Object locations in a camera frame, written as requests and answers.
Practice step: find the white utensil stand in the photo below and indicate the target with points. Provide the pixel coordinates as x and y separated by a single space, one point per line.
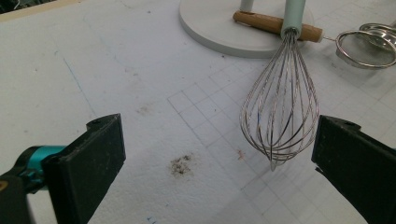
211 25

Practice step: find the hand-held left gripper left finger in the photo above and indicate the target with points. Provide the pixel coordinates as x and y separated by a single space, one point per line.
84 168

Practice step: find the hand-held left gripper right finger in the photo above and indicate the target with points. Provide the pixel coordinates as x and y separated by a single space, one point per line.
355 161

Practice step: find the white grid foam board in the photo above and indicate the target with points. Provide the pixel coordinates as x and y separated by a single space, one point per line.
124 77

